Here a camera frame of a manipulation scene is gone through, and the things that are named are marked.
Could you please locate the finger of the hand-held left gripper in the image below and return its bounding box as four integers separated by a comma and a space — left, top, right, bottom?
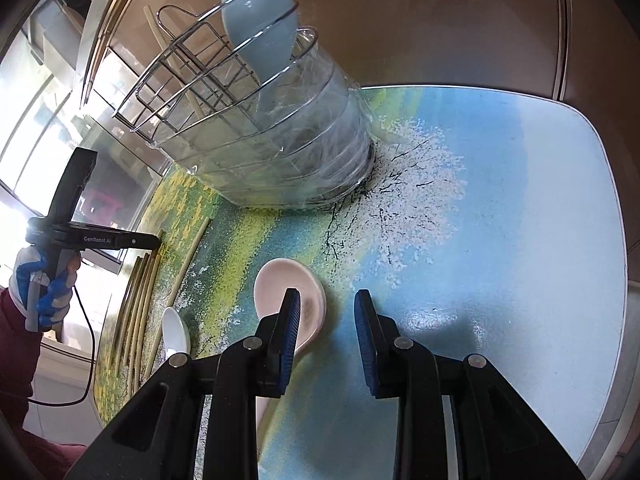
120, 232, 162, 252

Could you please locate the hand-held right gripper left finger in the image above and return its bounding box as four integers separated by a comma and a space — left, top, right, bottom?
62, 287, 303, 480

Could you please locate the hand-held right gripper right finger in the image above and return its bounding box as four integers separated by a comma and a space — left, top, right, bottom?
353, 289, 587, 480

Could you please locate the pink spoon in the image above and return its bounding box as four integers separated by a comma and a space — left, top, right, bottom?
252, 257, 328, 443

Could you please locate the wire utensil holder with plastic wrap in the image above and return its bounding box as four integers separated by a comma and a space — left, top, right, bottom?
114, 0, 401, 210

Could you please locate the person's left forearm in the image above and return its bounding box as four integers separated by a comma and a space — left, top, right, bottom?
0, 286, 45, 428

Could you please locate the person's left hand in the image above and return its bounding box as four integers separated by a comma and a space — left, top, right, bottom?
10, 246, 83, 332

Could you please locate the row of bamboo chopsticks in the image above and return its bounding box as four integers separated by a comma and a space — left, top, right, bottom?
112, 217, 211, 402

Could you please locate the white spoon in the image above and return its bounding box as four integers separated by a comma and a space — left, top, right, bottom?
161, 307, 191, 357

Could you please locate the beige bamboo chopstick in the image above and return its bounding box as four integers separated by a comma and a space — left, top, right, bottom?
143, 6, 206, 118

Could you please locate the printed landscape placemat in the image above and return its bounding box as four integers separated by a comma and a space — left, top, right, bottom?
95, 85, 628, 480

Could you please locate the person's maroon clothing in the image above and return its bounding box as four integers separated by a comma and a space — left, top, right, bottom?
21, 424, 90, 480

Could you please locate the light blue spoon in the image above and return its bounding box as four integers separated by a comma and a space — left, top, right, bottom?
221, 0, 301, 111

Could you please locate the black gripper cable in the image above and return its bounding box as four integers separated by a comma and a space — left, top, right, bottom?
25, 280, 97, 407

